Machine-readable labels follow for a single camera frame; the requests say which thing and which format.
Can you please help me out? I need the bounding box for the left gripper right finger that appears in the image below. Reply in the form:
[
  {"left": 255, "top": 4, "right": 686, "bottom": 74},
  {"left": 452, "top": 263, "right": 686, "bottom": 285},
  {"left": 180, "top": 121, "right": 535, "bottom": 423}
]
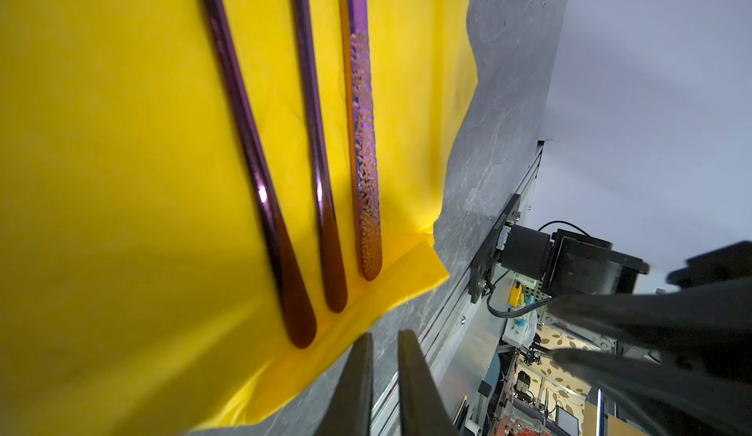
[{"left": 398, "top": 329, "right": 458, "bottom": 436}]

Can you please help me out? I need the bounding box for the purple black fork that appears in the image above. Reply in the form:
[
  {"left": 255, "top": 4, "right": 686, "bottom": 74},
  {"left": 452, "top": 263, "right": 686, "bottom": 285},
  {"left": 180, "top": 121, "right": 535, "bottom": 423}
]
[{"left": 293, "top": 0, "right": 348, "bottom": 314}]

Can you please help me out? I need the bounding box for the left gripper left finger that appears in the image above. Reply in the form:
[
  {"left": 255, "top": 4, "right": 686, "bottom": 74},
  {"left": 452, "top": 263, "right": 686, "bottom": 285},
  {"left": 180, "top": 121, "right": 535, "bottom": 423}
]
[{"left": 315, "top": 332, "right": 374, "bottom": 436}]

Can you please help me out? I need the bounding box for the purple black knife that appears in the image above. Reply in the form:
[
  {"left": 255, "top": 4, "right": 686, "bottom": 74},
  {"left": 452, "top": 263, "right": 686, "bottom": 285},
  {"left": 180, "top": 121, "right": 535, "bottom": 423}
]
[{"left": 339, "top": 0, "right": 383, "bottom": 281}]

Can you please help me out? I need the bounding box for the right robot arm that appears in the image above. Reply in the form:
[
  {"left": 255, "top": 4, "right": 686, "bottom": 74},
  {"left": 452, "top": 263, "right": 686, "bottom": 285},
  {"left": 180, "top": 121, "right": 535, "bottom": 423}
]
[{"left": 499, "top": 226, "right": 751, "bottom": 435}]

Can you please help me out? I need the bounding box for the aluminium front rail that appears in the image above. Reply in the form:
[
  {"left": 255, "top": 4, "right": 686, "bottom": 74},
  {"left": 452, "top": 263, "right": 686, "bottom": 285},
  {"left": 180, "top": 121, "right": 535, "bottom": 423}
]
[{"left": 403, "top": 149, "right": 542, "bottom": 435}]

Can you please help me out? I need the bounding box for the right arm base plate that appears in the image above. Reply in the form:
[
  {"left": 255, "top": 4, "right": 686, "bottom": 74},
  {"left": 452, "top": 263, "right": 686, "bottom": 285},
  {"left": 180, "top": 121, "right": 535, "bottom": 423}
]
[{"left": 468, "top": 193, "right": 521, "bottom": 304}]

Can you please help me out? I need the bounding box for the purple black spoon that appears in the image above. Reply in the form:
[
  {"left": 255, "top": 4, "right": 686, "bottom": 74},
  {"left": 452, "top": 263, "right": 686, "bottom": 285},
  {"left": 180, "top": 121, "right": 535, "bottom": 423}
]
[{"left": 202, "top": 0, "right": 317, "bottom": 349}]

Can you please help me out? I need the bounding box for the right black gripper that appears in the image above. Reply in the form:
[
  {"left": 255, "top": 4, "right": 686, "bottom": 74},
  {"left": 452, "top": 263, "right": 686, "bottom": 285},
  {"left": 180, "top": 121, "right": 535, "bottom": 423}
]
[{"left": 548, "top": 240, "right": 752, "bottom": 435}]

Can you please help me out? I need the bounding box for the yellow paper napkin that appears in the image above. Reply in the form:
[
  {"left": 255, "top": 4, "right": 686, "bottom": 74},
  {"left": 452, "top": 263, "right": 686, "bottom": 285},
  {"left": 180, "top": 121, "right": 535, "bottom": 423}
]
[{"left": 1, "top": 0, "right": 478, "bottom": 435}]

